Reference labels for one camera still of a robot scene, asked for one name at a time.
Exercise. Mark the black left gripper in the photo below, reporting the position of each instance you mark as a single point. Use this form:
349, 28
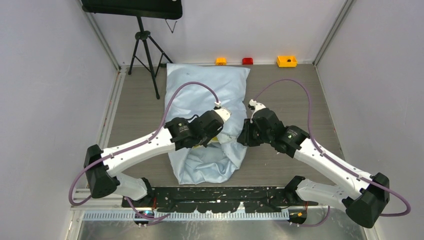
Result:
208, 140

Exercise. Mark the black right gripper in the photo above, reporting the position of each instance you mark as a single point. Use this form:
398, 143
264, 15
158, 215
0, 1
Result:
245, 137

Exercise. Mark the light blue pillowcase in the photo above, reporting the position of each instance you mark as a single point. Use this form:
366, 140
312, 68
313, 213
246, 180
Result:
190, 87

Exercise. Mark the white pillow with yellow trim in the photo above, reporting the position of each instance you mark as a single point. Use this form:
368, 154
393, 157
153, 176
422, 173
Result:
231, 129

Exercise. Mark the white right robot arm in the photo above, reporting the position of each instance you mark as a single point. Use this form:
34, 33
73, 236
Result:
354, 190

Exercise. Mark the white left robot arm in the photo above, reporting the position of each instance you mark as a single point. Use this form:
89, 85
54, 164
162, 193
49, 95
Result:
104, 167

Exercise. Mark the yellow open box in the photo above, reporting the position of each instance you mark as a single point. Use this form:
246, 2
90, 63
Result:
288, 61

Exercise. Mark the small red block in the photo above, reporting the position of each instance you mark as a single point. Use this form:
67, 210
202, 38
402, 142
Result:
247, 61

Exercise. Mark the small orange block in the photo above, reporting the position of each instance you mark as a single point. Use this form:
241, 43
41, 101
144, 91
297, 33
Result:
221, 61

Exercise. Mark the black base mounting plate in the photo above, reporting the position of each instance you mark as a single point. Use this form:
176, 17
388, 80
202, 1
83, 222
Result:
254, 199

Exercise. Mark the black tripod stand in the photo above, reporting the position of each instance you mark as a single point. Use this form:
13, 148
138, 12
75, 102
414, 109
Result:
143, 36

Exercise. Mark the black panel on tripod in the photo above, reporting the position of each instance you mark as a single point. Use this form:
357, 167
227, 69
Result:
160, 9

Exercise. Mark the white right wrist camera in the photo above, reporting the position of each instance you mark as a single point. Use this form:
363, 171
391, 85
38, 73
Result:
255, 106

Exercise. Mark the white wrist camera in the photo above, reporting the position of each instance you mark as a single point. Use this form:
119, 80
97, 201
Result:
223, 112
255, 106

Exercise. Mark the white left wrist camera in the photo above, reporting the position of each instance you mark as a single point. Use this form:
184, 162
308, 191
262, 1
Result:
223, 112

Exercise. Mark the aluminium rail at front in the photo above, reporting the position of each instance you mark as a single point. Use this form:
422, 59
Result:
185, 216

